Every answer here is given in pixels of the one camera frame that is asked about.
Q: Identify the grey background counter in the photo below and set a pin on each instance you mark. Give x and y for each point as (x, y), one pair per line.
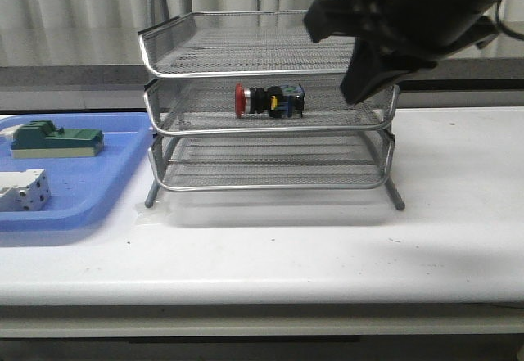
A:
(80, 69)

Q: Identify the silver mesh tray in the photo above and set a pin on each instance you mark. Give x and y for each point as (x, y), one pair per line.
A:
(197, 163)
(183, 107)
(240, 43)

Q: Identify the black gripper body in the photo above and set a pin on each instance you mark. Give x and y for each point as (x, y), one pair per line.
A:
(415, 31)

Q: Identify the green electrical switch block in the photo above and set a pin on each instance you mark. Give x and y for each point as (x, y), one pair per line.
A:
(43, 139)

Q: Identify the red emergency push button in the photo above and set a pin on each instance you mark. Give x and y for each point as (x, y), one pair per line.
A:
(285, 100)

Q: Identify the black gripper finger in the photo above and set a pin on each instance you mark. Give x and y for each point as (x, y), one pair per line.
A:
(371, 70)

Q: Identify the blue plastic tray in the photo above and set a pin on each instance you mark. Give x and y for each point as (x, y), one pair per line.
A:
(82, 189)

